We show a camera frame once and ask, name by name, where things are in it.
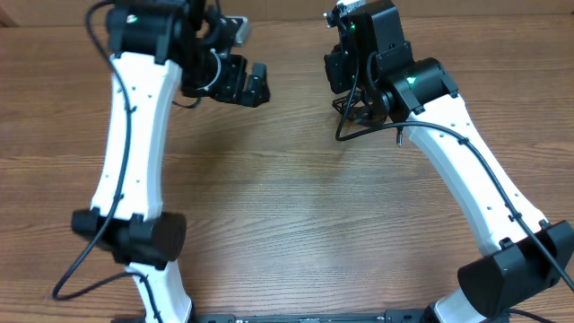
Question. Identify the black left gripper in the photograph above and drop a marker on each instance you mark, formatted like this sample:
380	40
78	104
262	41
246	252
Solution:
234	91

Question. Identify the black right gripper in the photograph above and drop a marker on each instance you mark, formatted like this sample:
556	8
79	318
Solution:
339	69

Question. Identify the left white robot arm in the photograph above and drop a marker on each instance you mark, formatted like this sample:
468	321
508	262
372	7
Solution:
156	50

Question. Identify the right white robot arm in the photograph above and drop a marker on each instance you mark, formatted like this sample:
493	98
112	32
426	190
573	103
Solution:
378	85

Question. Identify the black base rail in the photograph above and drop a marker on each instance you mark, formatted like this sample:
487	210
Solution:
314	317

